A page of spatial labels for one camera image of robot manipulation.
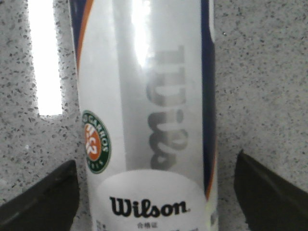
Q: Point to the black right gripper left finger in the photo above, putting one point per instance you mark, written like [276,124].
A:
[49,205]

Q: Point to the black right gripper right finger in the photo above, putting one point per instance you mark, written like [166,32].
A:
[268,201]

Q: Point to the white blue Wilson tennis can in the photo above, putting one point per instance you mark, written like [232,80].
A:
[145,80]

